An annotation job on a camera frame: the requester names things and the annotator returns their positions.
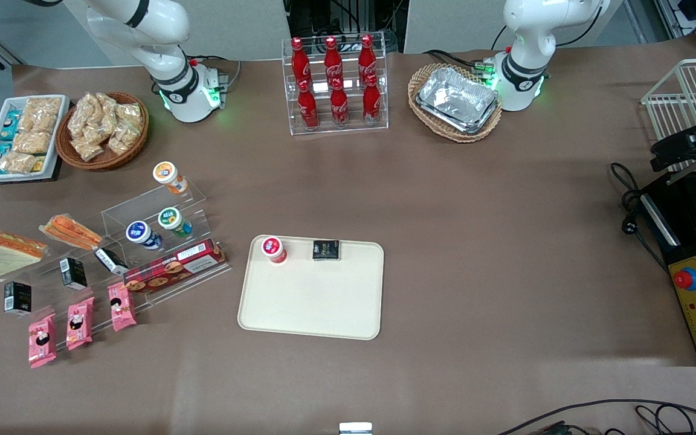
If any plastic-wrapped orange sandwich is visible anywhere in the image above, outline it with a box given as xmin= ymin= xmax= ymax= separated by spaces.
xmin=39 ymin=214 xmax=103 ymax=251

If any cream plastic tray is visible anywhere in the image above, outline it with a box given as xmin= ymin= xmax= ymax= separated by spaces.
xmin=237 ymin=234 xmax=385 ymax=341

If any aluminium foil tray stack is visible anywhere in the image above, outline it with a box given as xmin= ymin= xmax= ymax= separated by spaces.
xmin=416 ymin=66 xmax=500 ymax=134

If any large white bread sandwich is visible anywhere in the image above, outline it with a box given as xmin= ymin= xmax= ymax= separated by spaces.
xmin=0 ymin=230 xmax=48 ymax=281

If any red-cap gum bottle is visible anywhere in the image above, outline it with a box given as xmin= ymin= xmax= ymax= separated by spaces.
xmin=262 ymin=236 xmax=288 ymax=265

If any clear acrylic bottle rack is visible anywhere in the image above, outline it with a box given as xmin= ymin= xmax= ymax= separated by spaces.
xmin=281 ymin=31 xmax=389 ymax=136

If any red cola bottle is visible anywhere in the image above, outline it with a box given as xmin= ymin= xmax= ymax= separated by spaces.
xmin=323 ymin=37 xmax=343 ymax=85
xmin=330 ymin=79 xmax=350 ymax=127
xmin=358 ymin=34 xmax=378 ymax=82
xmin=291 ymin=37 xmax=311 ymax=85
xmin=362 ymin=74 xmax=382 ymax=124
xmin=297 ymin=80 xmax=320 ymax=129

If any light wicker basket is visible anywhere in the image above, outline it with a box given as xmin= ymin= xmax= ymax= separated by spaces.
xmin=408 ymin=63 xmax=503 ymax=144

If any green-cap gum bottle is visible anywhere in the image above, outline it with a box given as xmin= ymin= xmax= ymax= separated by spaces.
xmin=158 ymin=207 xmax=193 ymax=237

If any red tartan shortbread box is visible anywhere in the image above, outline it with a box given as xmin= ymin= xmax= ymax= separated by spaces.
xmin=123 ymin=239 xmax=227 ymax=295

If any orange-cap gum bottle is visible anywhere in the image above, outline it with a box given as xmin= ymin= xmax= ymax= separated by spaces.
xmin=153 ymin=161 xmax=189 ymax=195

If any blue-cap gum bottle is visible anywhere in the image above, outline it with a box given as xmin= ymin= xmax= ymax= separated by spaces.
xmin=126 ymin=221 xmax=163 ymax=251

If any clear acrylic tiered stand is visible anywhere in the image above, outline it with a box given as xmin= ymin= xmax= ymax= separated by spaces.
xmin=0 ymin=180 xmax=232 ymax=358

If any clear bag of fried snacks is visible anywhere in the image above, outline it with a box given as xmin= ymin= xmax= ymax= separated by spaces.
xmin=68 ymin=94 xmax=98 ymax=138
xmin=106 ymin=127 xmax=138 ymax=156
xmin=115 ymin=103 xmax=143 ymax=131
xmin=92 ymin=92 xmax=119 ymax=123
xmin=73 ymin=137 xmax=107 ymax=162

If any pink cartoon girl snack packet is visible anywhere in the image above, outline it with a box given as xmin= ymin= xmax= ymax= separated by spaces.
xmin=66 ymin=297 xmax=95 ymax=351
xmin=108 ymin=282 xmax=137 ymax=332
xmin=28 ymin=314 xmax=57 ymax=369

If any brown wicker basket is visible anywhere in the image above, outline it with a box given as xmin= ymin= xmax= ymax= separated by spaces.
xmin=55 ymin=92 xmax=150 ymax=172

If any clear packet of brittle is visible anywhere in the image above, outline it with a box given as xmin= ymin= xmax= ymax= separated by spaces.
xmin=25 ymin=97 xmax=62 ymax=116
xmin=19 ymin=112 xmax=59 ymax=134
xmin=0 ymin=151 xmax=37 ymax=175
xmin=13 ymin=132 xmax=53 ymax=155

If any black appliance with yellow panel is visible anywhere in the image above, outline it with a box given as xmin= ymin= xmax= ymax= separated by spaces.
xmin=637 ymin=169 xmax=696 ymax=367

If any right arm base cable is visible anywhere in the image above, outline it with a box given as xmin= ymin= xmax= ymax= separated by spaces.
xmin=190 ymin=55 xmax=243 ymax=92

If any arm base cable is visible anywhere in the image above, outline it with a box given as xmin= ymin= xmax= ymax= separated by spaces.
xmin=422 ymin=48 xmax=509 ymax=78
xmin=190 ymin=55 xmax=243 ymax=92

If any left arm base cable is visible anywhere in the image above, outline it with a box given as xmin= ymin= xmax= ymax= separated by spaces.
xmin=422 ymin=48 xmax=509 ymax=78

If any black power cable with plug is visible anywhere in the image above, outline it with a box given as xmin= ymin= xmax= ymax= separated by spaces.
xmin=610 ymin=162 xmax=670 ymax=274

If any long black cable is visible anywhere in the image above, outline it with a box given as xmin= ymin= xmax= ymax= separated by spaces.
xmin=496 ymin=398 xmax=696 ymax=435

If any black appliance lid handle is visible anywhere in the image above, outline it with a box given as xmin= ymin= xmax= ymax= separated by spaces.
xmin=650 ymin=118 xmax=696 ymax=173

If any white wire rack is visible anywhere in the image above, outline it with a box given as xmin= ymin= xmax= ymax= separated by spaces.
xmin=640 ymin=57 xmax=696 ymax=173

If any looped black cable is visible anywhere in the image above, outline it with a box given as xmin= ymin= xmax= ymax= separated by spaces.
xmin=634 ymin=404 xmax=690 ymax=435

